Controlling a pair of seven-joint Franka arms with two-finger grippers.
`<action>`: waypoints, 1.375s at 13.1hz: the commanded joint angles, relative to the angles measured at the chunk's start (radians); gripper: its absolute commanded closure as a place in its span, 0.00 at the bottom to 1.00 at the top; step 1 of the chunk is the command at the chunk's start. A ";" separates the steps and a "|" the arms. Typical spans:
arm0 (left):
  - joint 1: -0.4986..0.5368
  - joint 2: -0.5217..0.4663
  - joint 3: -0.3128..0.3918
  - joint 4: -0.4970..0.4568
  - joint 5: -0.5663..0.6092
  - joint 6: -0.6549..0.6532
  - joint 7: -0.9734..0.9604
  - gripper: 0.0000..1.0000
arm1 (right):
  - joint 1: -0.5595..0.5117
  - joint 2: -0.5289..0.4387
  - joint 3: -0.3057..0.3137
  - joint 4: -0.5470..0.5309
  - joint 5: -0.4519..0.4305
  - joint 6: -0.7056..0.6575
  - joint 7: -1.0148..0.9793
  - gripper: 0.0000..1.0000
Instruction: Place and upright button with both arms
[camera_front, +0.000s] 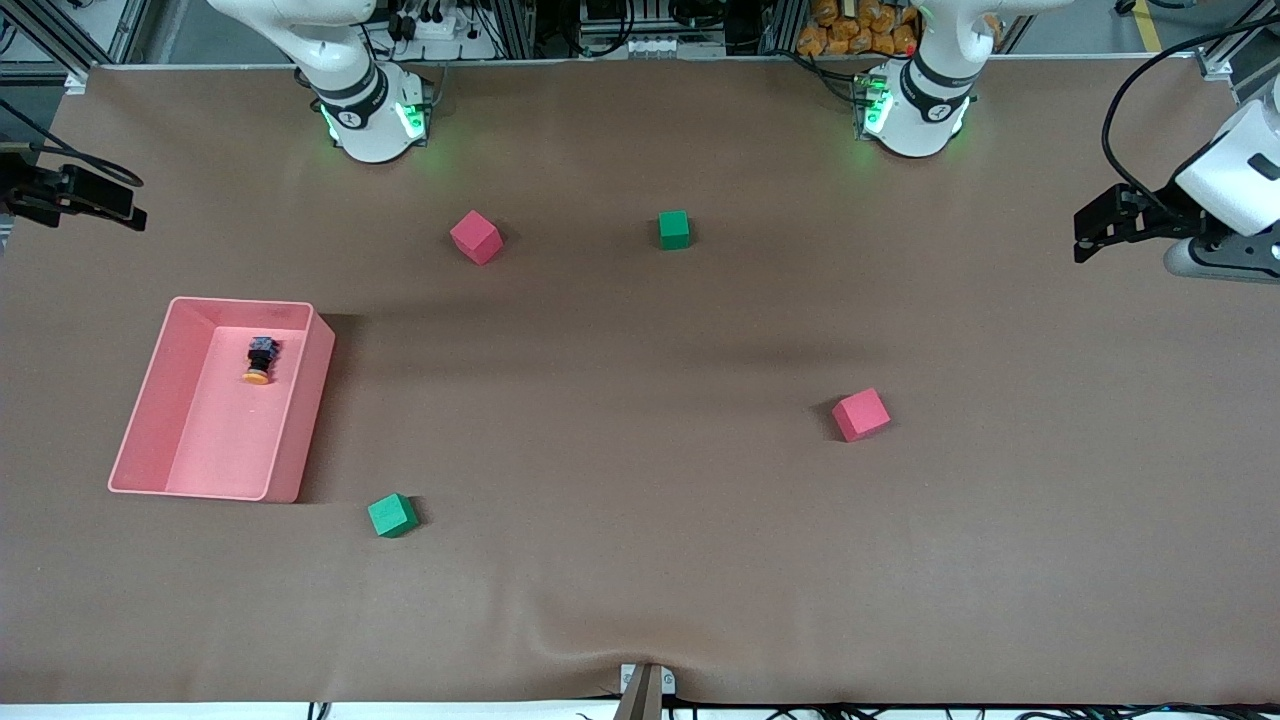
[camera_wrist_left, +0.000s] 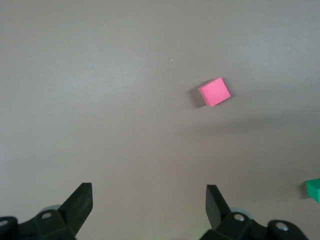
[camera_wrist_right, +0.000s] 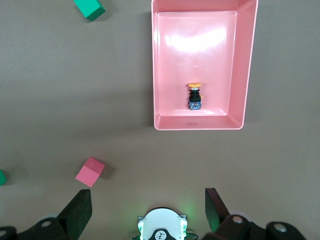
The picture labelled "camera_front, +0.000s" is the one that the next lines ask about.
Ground white power strip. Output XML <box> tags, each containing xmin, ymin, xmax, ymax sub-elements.
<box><xmin>385</xmin><ymin>10</ymin><xmax>501</xmax><ymax>63</ymax></box>

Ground orange mushroom push button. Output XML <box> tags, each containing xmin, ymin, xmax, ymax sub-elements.
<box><xmin>243</xmin><ymin>336</ymin><xmax>280</xmax><ymax>387</ymax></box>

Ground aluminium frame profile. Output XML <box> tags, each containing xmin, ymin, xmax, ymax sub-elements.
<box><xmin>1195</xmin><ymin>0</ymin><xmax>1280</xmax><ymax>101</ymax></box>
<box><xmin>0</xmin><ymin>0</ymin><xmax>151</xmax><ymax>93</ymax></box>

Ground pink plastic tray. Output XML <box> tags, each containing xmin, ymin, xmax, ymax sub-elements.
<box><xmin>107</xmin><ymin>296</ymin><xmax>337</xmax><ymax>504</ymax></box>

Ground brown table mat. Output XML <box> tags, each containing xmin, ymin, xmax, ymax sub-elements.
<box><xmin>0</xmin><ymin>55</ymin><xmax>1280</xmax><ymax>707</ymax></box>

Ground orange snack packets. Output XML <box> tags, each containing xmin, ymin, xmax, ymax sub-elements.
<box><xmin>796</xmin><ymin>0</ymin><xmax>920</xmax><ymax>58</ymax></box>

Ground red foam cube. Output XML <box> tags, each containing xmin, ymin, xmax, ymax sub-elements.
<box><xmin>831</xmin><ymin>387</ymin><xmax>892</xmax><ymax>443</ymax></box>
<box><xmin>449</xmin><ymin>210</ymin><xmax>505</xmax><ymax>266</ymax></box>

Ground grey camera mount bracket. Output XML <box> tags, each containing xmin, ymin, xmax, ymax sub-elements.
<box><xmin>617</xmin><ymin>662</ymin><xmax>678</xmax><ymax>720</ymax></box>

